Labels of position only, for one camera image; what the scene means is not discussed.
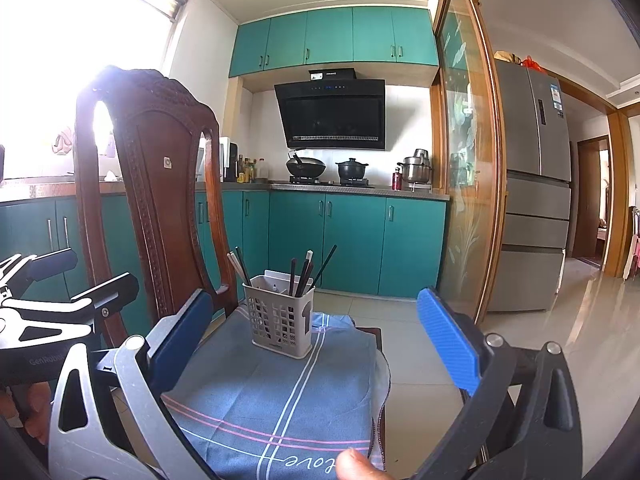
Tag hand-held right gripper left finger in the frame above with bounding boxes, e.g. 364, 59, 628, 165
47, 287, 221, 480

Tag kitchen window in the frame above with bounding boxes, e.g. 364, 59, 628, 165
0, 0, 188, 181

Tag stainless steel pot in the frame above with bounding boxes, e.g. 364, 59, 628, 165
397, 148, 433, 184

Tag teal upper kitchen cabinets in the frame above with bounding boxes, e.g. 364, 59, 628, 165
229, 6, 441, 79

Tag blue-grey striped cloth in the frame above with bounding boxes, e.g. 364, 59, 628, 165
162, 305, 391, 480

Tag white plastic utensil basket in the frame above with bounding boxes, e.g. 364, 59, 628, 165
242, 270, 316, 359

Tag teal lower kitchen cabinets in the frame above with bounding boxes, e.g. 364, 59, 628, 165
0, 190, 447, 331

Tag gas stove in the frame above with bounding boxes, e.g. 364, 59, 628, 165
287, 176, 371, 187

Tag grey kitchen countertop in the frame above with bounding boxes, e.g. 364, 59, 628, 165
0, 180, 451, 202

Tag black wok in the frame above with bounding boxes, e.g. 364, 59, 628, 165
286, 152, 327, 179

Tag beige chopstick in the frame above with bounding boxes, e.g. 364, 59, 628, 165
227, 251, 251, 285

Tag white countertop appliance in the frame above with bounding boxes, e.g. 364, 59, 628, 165
196, 136, 240, 183

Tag person's left hand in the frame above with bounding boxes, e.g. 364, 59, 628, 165
0, 382, 53, 443

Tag white-tipped chopstick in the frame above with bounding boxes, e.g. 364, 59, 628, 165
300, 249, 315, 293

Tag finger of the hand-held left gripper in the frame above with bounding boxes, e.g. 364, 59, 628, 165
0, 272, 140, 351
0, 248, 78, 288

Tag etched glass sliding door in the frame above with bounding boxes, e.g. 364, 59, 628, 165
432, 0, 506, 323

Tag silver refrigerator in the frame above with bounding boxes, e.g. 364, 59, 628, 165
487, 60, 572, 313

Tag row of condiment bottles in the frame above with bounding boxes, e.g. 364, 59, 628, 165
237, 155, 268, 183

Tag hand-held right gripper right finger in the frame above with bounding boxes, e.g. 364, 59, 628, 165
410, 287, 583, 480

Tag black cooking pot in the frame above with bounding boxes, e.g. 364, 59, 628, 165
335, 157, 370, 182

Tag hanging clothes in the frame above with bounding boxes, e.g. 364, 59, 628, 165
627, 207, 640, 281

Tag black range hood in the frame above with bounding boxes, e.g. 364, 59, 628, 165
274, 67, 387, 151

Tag teal kitchen cabinets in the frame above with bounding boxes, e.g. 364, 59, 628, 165
229, 6, 441, 79
0, 190, 447, 331

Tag carved wooden chair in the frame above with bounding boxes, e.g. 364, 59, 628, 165
72, 66, 387, 473

